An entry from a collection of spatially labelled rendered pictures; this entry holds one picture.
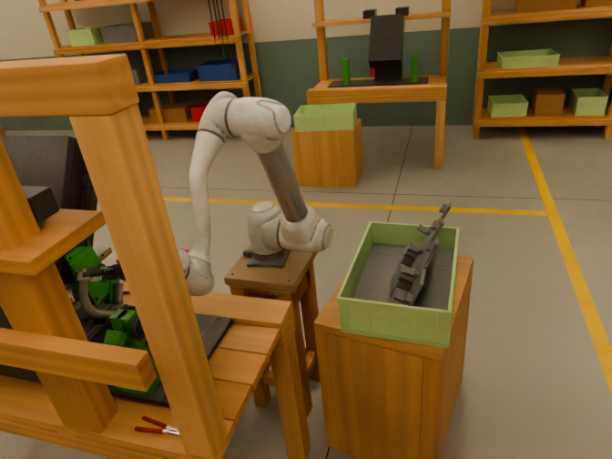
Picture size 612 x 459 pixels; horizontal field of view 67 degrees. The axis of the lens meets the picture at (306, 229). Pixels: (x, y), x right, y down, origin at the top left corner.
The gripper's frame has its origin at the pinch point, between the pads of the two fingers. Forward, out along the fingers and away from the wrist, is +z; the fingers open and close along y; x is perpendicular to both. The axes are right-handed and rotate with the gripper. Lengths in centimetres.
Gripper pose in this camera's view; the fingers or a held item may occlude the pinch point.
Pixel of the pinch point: (89, 276)
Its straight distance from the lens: 177.4
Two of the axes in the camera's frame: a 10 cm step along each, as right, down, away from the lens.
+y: -4.4, -2.6, -8.6
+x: 0.4, 9.5, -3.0
